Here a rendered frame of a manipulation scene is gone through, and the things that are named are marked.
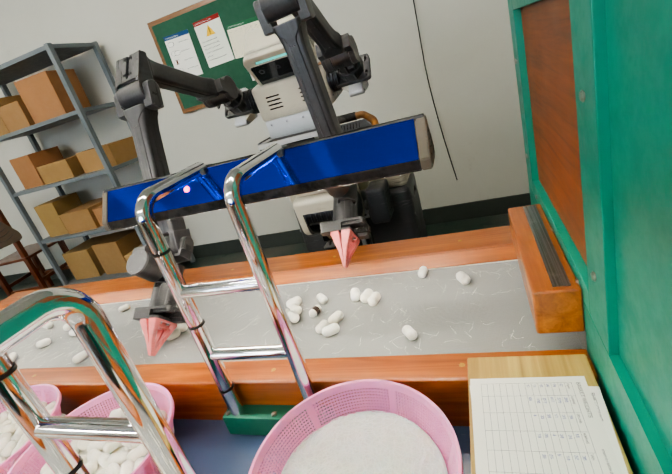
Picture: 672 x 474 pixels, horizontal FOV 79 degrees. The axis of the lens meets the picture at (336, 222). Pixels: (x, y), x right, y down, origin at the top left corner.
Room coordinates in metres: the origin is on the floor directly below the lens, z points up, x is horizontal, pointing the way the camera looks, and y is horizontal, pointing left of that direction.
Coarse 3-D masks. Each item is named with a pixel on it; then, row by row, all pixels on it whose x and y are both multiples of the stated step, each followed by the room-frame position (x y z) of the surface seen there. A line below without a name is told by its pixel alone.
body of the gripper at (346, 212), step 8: (336, 200) 0.89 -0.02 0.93; (344, 200) 0.87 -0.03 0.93; (336, 208) 0.87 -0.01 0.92; (344, 208) 0.86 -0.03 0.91; (352, 208) 0.86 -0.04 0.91; (336, 216) 0.86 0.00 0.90; (344, 216) 0.85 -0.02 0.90; (352, 216) 0.85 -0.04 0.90; (360, 216) 0.82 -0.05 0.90; (320, 224) 0.85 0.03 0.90; (344, 224) 0.83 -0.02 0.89; (352, 224) 0.83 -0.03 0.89; (360, 224) 0.84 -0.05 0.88; (368, 224) 0.85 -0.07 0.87
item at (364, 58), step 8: (360, 56) 1.39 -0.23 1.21; (368, 56) 1.37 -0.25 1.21; (360, 64) 1.33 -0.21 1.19; (368, 64) 1.36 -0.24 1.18; (344, 72) 1.34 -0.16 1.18; (352, 72) 1.33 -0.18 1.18; (360, 72) 1.35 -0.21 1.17; (368, 72) 1.34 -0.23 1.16; (344, 80) 1.37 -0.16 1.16; (352, 80) 1.35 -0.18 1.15; (360, 80) 1.35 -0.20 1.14
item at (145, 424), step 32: (64, 288) 0.28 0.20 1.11; (0, 320) 0.24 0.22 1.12; (32, 320) 0.25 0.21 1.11; (64, 320) 0.27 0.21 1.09; (96, 320) 0.28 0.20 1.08; (0, 352) 0.23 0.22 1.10; (96, 352) 0.28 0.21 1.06; (0, 384) 0.33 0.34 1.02; (128, 384) 0.28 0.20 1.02; (32, 416) 0.34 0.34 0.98; (64, 416) 0.34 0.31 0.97; (128, 416) 0.28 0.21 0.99; (160, 416) 0.29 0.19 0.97; (64, 448) 0.34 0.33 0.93; (160, 448) 0.28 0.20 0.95
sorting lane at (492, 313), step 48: (288, 288) 0.91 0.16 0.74; (336, 288) 0.84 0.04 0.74; (384, 288) 0.77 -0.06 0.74; (432, 288) 0.72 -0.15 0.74; (480, 288) 0.67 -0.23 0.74; (48, 336) 1.05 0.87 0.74; (240, 336) 0.76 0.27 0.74; (336, 336) 0.66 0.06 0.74; (384, 336) 0.61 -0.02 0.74; (432, 336) 0.58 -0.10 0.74; (480, 336) 0.54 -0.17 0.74; (528, 336) 0.51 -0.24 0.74; (576, 336) 0.48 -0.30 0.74
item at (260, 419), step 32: (256, 160) 0.58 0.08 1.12; (160, 192) 0.60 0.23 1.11; (224, 192) 0.51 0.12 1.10; (160, 256) 0.56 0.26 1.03; (256, 256) 0.50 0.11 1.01; (192, 288) 0.55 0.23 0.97; (224, 288) 0.53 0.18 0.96; (256, 288) 0.51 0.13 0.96; (192, 320) 0.56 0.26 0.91; (288, 320) 0.51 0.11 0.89; (224, 352) 0.55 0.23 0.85; (256, 352) 0.53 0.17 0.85; (288, 352) 0.50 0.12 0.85; (224, 384) 0.56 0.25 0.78; (224, 416) 0.57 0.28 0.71; (256, 416) 0.54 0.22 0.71
